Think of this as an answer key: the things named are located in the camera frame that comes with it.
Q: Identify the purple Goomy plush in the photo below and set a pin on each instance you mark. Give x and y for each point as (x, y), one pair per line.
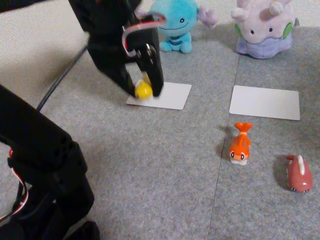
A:
(262, 32)

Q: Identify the blue Wooper plush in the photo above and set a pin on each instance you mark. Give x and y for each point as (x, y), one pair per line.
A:
(175, 20)

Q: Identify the white rectangular card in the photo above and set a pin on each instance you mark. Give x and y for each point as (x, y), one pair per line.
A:
(265, 102)
(175, 96)

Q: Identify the orange shrimp sushi toy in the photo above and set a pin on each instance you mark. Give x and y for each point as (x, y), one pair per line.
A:
(240, 146)

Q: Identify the dark red tuna sushi toy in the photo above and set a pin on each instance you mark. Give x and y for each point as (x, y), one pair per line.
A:
(297, 177)

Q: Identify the yellow egg sushi toy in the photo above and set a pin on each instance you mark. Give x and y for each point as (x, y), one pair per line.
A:
(143, 91)

